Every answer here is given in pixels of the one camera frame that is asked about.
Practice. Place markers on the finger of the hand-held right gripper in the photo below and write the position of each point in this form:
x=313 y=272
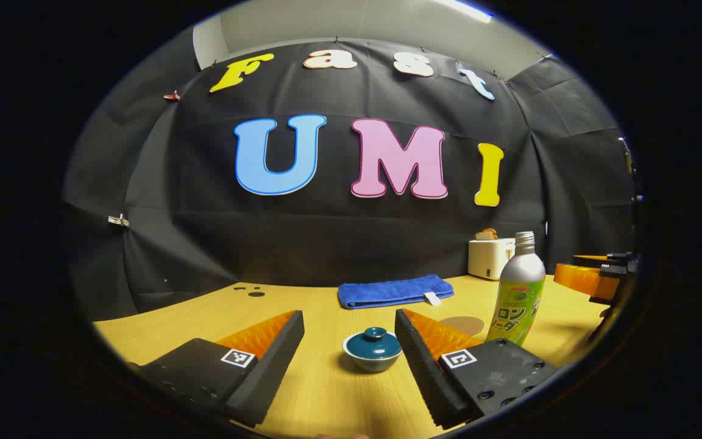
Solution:
x=582 y=279
x=601 y=260

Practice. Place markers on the white backdrop clip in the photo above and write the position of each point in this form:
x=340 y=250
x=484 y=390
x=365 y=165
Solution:
x=118 y=220

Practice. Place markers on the round brown coaster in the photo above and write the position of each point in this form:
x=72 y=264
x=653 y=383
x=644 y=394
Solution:
x=470 y=325

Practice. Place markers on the black backdrop cloth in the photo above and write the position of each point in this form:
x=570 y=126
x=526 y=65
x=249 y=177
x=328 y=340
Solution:
x=326 y=231

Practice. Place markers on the dark teal teacup lid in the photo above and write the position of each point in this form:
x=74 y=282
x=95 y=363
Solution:
x=372 y=346

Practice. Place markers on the red backdrop clip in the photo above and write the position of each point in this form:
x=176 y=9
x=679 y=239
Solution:
x=172 y=96

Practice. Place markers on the white toaster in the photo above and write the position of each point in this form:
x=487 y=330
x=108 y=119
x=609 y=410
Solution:
x=485 y=259

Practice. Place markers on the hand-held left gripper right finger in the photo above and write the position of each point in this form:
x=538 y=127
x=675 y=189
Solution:
x=424 y=372

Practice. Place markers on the toast slice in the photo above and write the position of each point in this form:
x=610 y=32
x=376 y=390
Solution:
x=486 y=234

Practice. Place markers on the teal white-lined teacup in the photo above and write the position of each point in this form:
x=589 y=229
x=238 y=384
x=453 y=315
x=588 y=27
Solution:
x=372 y=364

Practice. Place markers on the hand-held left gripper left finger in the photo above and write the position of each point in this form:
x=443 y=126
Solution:
x=269 y=366

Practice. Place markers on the silver green-label water bottle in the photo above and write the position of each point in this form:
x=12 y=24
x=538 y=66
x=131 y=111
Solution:
x=518 y=286

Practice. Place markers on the blue folded towel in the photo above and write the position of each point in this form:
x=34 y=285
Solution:
x=387 y=291

